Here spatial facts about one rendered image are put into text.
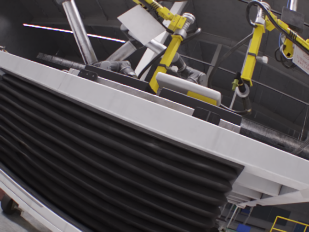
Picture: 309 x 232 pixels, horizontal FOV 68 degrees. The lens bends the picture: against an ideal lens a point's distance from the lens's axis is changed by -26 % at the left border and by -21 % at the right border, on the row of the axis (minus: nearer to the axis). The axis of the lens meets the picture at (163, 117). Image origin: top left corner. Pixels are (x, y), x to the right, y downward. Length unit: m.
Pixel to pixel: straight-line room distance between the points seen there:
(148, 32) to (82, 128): 1.39
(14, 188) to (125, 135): 0.44
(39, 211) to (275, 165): 0.69
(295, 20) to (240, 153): 1.81
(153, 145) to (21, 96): 0.56
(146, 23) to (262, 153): 1.64
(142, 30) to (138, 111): 1.41
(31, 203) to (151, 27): 1.66
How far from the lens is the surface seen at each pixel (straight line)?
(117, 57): 2.88
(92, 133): 0.83
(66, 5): 2.17
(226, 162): 0.73
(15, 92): 1.10
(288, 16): 2.38
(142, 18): 2.17
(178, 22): 2.17
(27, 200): 0.87
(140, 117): 0.75
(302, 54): 2.21
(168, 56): 2.04
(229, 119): 1.36
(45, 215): 0.82
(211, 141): 0.71
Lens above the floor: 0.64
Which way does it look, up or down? 13 degrees up
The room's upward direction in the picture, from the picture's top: 24 degrees clockwise
